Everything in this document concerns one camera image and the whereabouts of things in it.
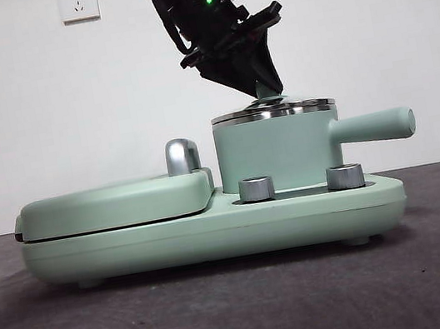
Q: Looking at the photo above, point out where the glass lid with green knob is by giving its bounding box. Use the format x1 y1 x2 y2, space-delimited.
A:
205 69 334 125

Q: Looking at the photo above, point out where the silver control knob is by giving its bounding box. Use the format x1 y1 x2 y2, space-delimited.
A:
237 172 278 205
324 160 368 192

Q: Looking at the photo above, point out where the mint green breakfast machine base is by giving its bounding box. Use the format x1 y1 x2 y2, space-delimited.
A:
16 155 413 301

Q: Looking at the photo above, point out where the mint green griddle cover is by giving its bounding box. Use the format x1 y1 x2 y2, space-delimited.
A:
8 164 220 246

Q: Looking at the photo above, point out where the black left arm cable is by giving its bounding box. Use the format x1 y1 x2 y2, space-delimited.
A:
152 0 196 59

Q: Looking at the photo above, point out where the mint green pot with handle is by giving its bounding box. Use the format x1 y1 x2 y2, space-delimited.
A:
210 88 423 199

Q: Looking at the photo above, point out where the chrome griddle cover handle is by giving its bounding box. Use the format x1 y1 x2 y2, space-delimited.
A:
162 134 205 179

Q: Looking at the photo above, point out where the white wall socket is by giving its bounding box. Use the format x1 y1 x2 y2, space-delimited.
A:
57 0 102 24

